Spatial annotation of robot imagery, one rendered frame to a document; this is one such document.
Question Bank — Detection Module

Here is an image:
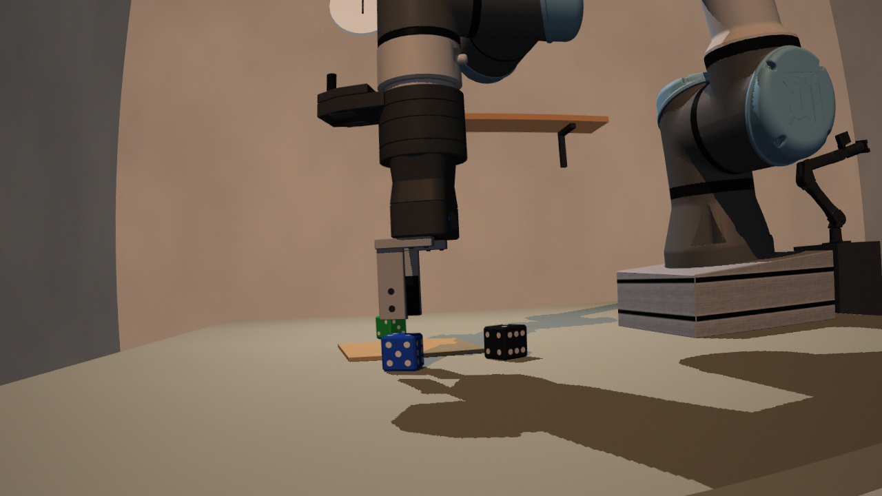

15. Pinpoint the blue die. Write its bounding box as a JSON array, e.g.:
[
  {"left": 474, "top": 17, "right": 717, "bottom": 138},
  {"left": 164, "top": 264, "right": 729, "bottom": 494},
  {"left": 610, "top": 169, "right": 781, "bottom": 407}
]
[{"left": 381, "top": 333, "right": 424, "bottom": 371}]

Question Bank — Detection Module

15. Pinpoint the green die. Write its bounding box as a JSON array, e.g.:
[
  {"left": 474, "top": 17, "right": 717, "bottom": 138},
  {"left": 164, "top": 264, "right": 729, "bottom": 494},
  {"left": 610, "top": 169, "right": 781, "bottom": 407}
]
[{"left": 376, "top": 316, "right": 407, "bottom": 339}]

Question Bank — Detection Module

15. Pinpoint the tan flat mat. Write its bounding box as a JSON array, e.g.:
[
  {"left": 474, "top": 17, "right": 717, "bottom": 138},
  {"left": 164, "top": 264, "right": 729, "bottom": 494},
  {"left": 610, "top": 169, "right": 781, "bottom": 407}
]
[{"left": 338, "top": 338, "right": 484, "bottom": 362}]

